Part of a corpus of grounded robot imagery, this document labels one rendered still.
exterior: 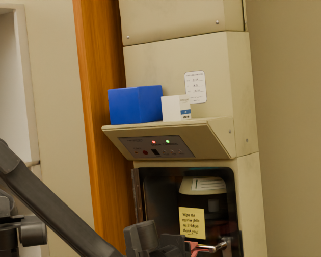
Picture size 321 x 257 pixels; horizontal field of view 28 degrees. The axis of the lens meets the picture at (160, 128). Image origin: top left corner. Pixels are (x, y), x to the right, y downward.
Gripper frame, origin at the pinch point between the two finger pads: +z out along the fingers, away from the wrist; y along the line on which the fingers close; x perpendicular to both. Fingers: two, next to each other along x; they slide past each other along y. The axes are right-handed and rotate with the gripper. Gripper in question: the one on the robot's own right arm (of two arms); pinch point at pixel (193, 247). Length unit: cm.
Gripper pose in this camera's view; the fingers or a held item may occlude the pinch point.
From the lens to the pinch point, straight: 157.8
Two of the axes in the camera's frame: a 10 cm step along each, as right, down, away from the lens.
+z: 5.8, -0.9, 8.1
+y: -0.8, -10.0, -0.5
